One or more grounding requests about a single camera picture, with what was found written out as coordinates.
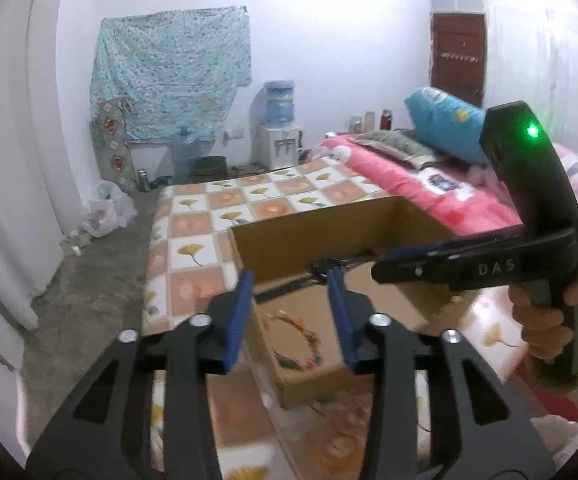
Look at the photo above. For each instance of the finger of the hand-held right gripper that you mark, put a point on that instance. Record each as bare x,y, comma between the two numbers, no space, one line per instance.
419,251
409,272

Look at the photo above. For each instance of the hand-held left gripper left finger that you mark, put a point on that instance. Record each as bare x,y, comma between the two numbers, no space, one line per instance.
236,320

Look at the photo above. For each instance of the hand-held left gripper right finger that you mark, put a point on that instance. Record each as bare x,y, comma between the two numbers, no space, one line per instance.
341,320

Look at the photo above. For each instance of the black smart watch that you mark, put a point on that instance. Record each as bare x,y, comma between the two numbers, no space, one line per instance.
319,266

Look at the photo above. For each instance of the brown cardboard box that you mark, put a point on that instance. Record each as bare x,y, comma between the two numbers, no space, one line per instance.
294,245

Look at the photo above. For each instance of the person's right hand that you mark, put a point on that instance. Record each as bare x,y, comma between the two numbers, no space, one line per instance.
539,330

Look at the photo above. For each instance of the pink printed blanket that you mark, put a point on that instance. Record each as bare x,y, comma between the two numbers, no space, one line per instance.
419,195

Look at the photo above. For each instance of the tile-patterned tablecloth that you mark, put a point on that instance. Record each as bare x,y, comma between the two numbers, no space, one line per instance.
194,250

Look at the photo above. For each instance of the blue printed pillow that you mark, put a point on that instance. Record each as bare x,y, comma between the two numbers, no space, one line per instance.
444,120

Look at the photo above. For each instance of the grey fringed pillow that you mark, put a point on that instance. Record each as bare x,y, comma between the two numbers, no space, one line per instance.
394,142

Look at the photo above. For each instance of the pale jar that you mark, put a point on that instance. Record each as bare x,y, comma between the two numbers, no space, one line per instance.
369,120

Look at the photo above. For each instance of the glass mug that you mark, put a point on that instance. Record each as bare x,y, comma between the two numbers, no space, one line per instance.
354,123

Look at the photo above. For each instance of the brown wooden door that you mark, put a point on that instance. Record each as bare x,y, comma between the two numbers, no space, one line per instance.
456,60

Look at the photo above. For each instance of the black basin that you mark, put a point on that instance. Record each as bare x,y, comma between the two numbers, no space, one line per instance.
209,166

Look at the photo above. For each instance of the green bottle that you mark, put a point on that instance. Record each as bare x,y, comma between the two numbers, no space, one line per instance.
143,180

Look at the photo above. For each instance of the white plastic bag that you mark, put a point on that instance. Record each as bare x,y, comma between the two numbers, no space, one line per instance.
106,210

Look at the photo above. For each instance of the white water dispenser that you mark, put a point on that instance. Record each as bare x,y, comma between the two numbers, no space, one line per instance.
279,147

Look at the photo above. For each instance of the blue water jug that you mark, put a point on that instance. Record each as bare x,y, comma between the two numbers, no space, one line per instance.
186,152

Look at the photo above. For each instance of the grey patchwork cloth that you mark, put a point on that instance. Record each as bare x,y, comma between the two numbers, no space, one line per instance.
114,160

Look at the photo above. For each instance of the blue water dispenser bottle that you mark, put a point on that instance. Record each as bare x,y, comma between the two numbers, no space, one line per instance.
279,105

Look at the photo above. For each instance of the turquoise floral hanging cloth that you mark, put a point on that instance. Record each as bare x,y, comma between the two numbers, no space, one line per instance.
169,70

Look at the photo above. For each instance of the white curtain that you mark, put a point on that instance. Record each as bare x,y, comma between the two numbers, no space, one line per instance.
9,160

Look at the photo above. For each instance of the white wall socket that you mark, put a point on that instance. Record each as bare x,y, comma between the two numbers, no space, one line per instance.
234,134

